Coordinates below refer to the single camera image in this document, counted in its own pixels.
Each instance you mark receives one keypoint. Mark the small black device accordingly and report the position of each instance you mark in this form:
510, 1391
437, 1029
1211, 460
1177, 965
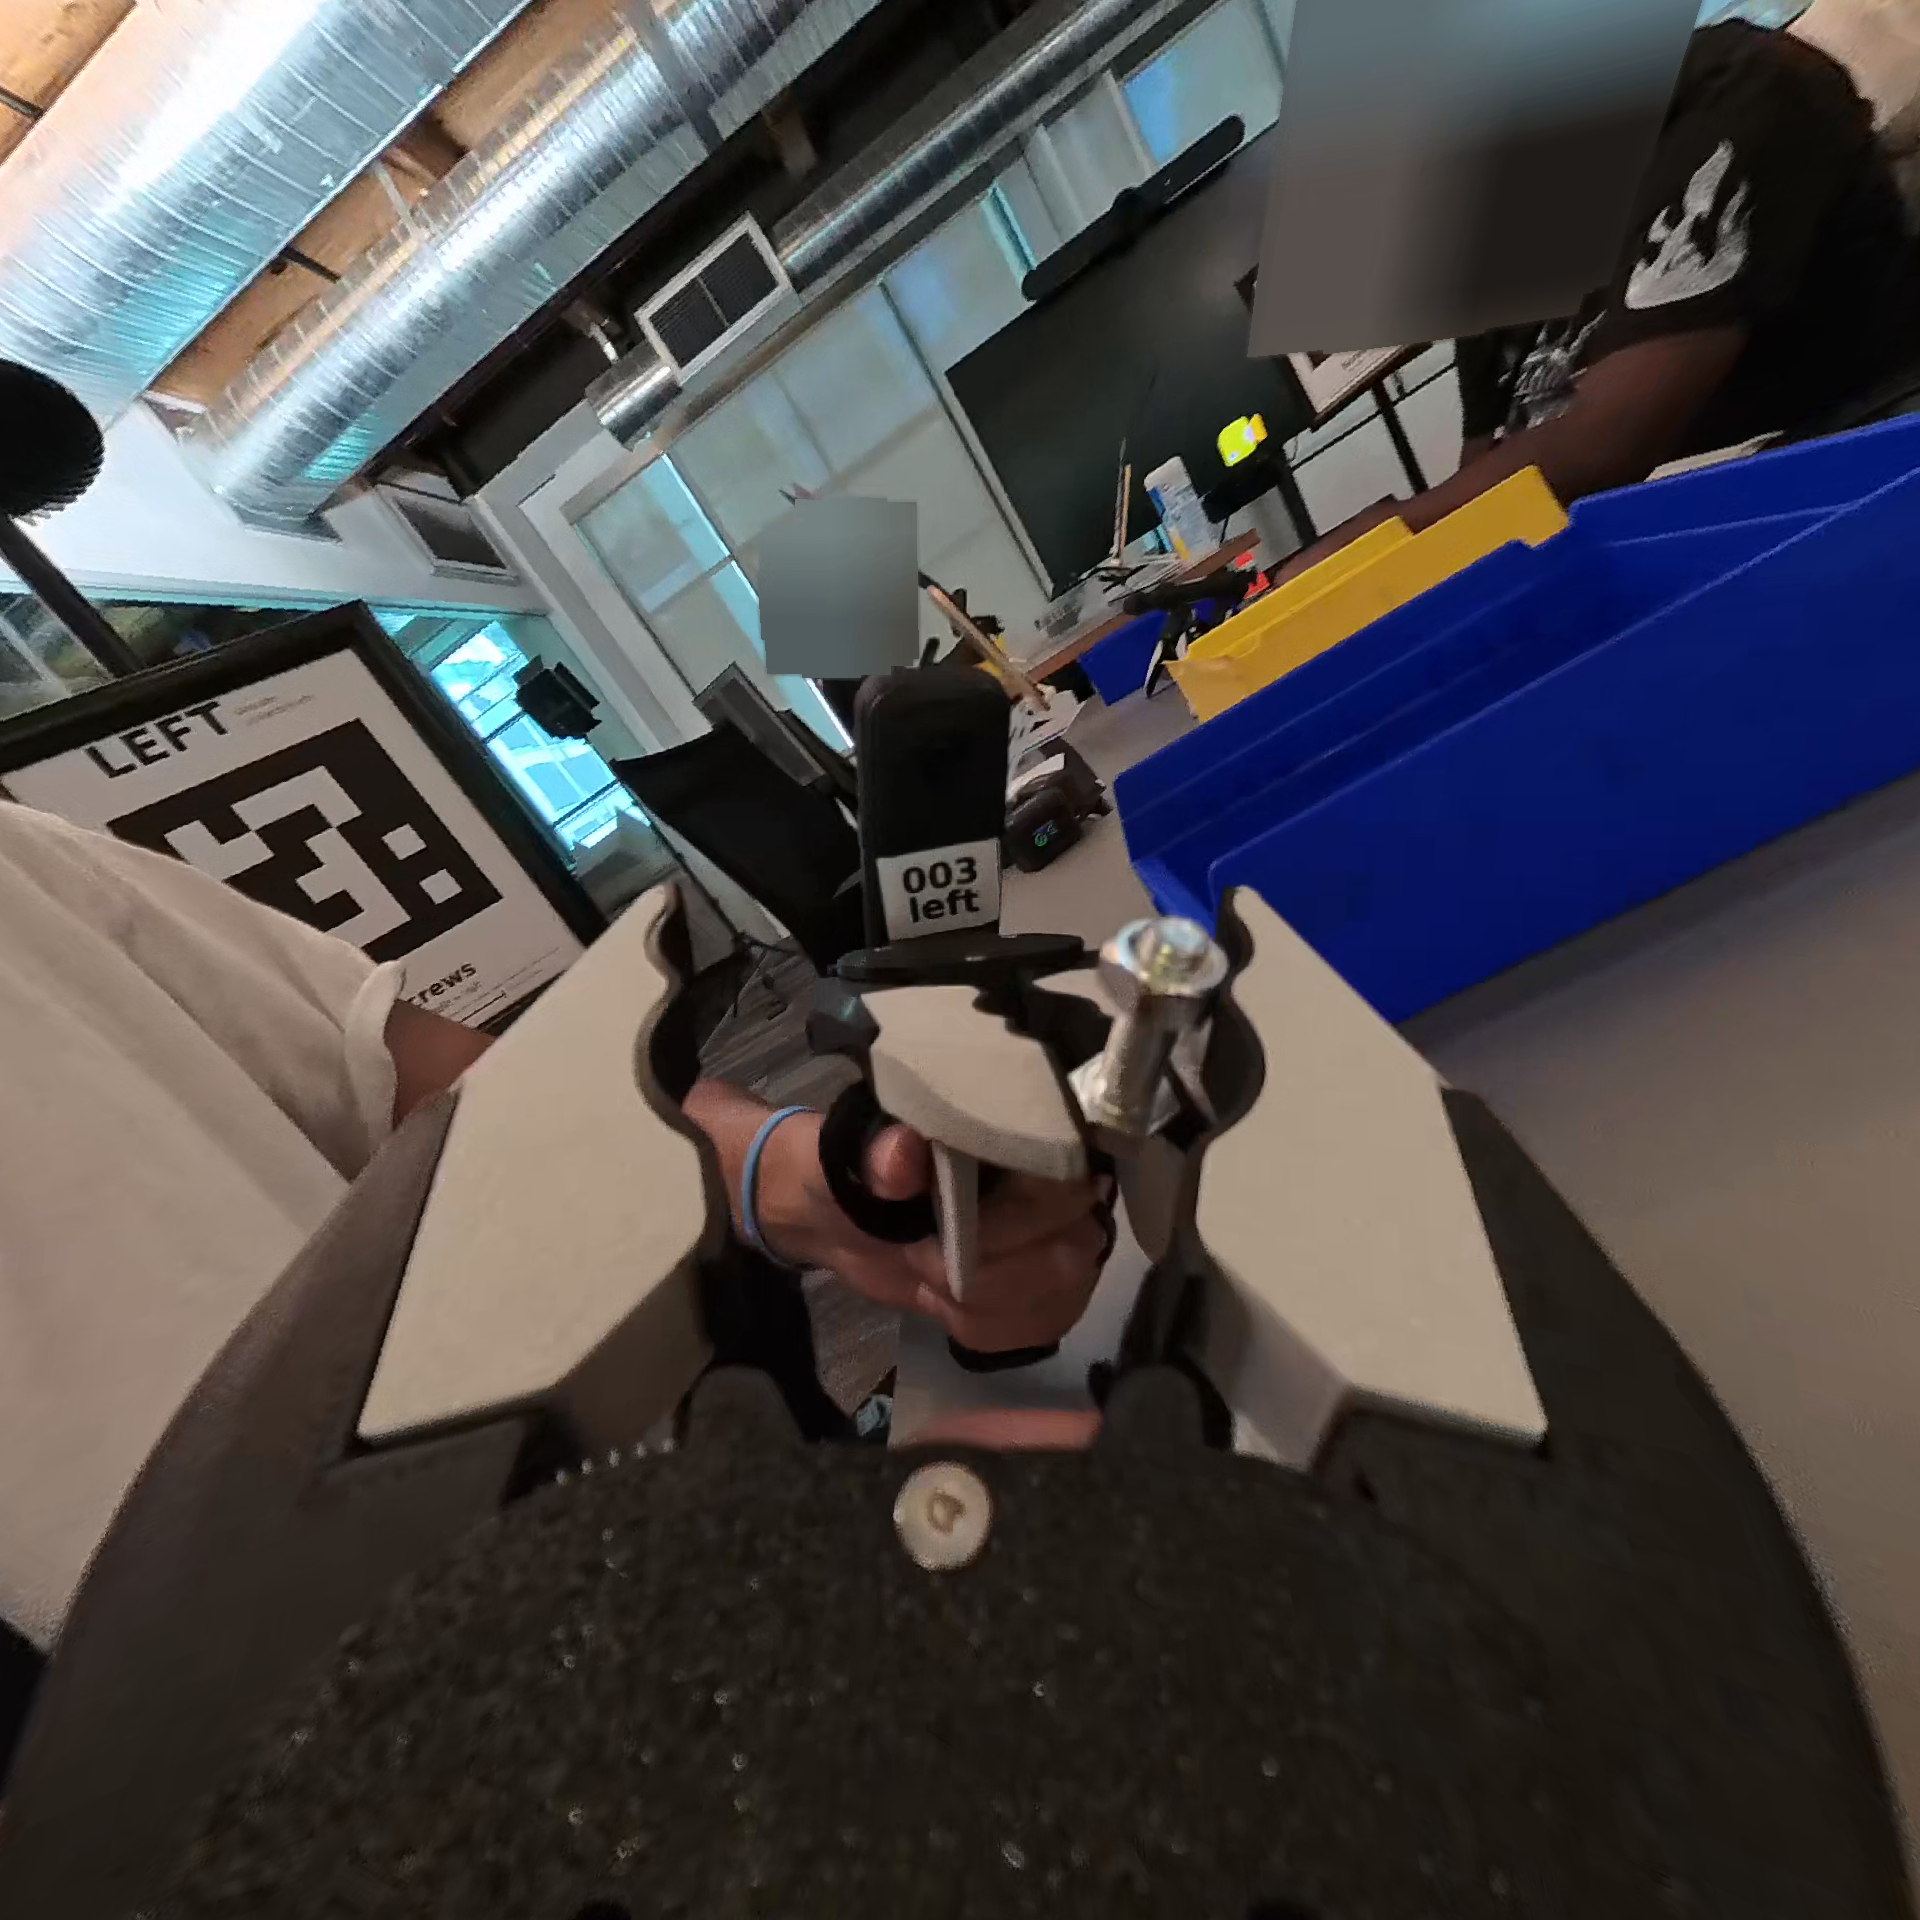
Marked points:
1049, 825

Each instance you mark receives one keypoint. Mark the grey desk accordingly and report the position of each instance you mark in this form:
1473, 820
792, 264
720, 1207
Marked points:
1650, 1171

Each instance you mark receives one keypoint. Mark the blue plastic bin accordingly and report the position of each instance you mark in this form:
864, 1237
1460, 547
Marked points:
1499, 825

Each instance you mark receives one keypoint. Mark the white wipes canister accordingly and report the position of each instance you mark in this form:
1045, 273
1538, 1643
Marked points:
1177, 511

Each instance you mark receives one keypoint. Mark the silver hex bolt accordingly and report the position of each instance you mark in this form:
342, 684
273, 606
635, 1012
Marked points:
1155, 960

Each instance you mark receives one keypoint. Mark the person's left hand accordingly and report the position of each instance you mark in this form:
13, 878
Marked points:
1020, 1261

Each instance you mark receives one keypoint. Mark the yellow plastic bin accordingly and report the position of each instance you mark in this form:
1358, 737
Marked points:
1349, 599

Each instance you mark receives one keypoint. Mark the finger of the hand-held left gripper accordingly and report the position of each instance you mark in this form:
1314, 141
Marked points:
1171, 1171
973, 1079

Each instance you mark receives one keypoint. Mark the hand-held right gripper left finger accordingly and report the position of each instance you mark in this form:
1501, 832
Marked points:
540, 1200

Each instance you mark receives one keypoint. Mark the black video bar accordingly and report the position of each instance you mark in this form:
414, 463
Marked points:
1140, 211

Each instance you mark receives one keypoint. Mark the blue wristband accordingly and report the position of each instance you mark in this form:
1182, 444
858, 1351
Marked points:
756, 1200

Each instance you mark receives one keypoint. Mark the silver air duct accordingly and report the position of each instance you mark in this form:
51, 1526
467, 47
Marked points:
493, 285
960, 182
224, 165

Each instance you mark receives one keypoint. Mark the black round lamp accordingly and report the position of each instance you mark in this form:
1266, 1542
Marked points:
37, 436

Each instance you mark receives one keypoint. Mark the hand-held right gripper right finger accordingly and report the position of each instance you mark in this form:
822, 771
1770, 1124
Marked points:
1365, 1200

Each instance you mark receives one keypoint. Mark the black studio light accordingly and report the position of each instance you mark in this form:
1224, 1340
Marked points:
558, 697

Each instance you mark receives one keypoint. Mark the large black screen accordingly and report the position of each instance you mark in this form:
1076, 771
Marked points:
1080, 436

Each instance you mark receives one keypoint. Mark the person's left forearm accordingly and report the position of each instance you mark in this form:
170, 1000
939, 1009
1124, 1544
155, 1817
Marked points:
441, 1059

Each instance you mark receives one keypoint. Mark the framed marker poster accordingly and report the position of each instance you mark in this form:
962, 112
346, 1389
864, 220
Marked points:
299, 781
1349, 382

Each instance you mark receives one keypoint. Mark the white air vent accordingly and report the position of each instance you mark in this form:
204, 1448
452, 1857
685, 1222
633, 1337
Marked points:
714, 300

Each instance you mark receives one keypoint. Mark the person's white shirt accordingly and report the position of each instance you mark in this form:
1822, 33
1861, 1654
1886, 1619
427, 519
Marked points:
149, 1125

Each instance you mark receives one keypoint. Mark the black chair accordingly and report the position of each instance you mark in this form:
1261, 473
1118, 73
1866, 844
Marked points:
750, 825

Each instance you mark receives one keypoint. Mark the small blue bin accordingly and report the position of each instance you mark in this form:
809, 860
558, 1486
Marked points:
1118, 661

